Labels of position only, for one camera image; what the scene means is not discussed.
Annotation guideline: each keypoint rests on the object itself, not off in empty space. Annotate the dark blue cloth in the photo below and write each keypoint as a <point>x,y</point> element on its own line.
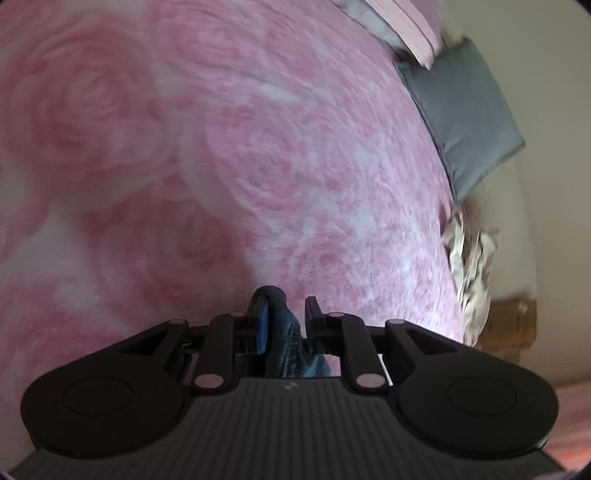
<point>286,341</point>

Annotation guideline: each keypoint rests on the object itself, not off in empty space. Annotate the folded pink quilt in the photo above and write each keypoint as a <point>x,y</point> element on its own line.
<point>415,32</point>

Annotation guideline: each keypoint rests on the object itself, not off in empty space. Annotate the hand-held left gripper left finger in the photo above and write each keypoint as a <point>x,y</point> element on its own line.
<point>262,327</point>

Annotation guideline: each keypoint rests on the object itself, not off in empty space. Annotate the pink floral blanket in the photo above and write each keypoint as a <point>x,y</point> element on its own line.
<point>184,138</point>

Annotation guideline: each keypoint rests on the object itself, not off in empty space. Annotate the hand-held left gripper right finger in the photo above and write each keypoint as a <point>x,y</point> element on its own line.
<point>310,323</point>

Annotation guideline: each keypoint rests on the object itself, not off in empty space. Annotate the cream garment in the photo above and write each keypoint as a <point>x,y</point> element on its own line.
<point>471,258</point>

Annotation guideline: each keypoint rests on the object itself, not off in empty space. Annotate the cardboard box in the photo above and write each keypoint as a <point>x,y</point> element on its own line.
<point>508,323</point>

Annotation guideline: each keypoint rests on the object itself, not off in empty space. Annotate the grey-blue pillow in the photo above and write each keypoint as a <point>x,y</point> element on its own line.
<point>466,120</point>

